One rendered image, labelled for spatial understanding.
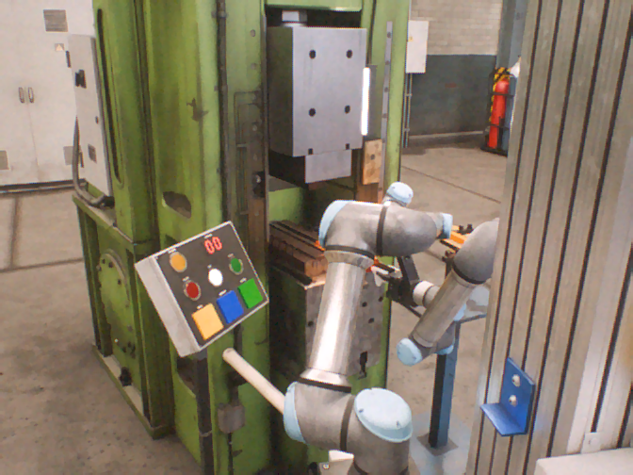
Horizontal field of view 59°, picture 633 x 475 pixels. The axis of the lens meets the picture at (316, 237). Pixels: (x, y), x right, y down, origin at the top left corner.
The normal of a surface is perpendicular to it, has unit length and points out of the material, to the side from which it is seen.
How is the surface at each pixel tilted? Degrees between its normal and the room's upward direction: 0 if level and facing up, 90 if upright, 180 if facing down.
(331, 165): 90
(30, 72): 90
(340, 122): 90
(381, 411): 8
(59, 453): 0
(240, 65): 90
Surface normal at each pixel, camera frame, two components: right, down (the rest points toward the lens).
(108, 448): 0.01, -0.94
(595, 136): -0.98, 0.05
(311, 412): -0.25, -0.27
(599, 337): 0.18, 0.34
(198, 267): 0.77, -0.32
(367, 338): 0.60, 0.28
